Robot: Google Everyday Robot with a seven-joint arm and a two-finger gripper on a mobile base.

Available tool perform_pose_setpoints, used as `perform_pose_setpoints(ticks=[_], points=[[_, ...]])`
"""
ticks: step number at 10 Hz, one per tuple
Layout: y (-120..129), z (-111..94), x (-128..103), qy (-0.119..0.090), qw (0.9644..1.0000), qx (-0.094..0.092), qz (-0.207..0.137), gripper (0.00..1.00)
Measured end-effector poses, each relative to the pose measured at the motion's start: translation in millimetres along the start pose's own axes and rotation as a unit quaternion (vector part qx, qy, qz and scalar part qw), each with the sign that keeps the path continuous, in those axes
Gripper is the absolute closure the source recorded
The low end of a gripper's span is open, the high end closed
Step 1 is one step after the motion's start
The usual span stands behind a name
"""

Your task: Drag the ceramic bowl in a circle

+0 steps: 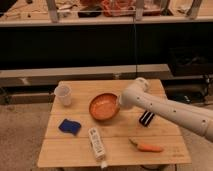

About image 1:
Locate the long wooden bench shelf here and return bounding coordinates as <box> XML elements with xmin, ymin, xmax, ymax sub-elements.
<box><xmin>0</xmin><ymin>64</ymin><xmax>172</xmax><ymax>87</ymax></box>

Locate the white tube bottle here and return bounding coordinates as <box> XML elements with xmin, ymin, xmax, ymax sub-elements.
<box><xmin>88</xmin><ymin>127</ymin><xmax>108</xmax><ymax>169</ymax></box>

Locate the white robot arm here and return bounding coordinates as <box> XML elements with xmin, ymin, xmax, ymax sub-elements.
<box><xmin>118</xmin><ymin>77</ymin><xmax>213</xmax><ymax>142</ymax></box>

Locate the black striped block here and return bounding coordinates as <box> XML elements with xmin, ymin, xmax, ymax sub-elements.
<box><xmin>139</xmin><ymin>111</ymin><xmax>155</xmax><ymax>127</ymax></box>

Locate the wooden table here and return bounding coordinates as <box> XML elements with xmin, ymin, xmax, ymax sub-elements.
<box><xmin>38</xmin><ymin>80</ymin><xmax>191</xmax><ymax>168</ymax></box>

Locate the orange toy carrot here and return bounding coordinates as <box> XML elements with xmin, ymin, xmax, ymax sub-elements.
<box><xmin>130</xmin><ymin>139</ymin><xmax>163</xmax><ymax>153</ymax></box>

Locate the blue sponge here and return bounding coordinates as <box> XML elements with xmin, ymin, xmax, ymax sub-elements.
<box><xmin>59</xmin><ymin>119</ymin><xmax>81</xmax><ymax>135</ymax></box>

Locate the orange ceramic bowl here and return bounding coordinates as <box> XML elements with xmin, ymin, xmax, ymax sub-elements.
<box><xmin>89</xmin><ymin>93</ymin><xmax>120</xmax><ymax>121</ymax></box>

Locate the clear plastic cup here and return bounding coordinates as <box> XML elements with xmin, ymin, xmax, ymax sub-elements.
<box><xmin>54</xmin><ymin>85</ymin><xmax>71</xmax><ymax>106</ymax></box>

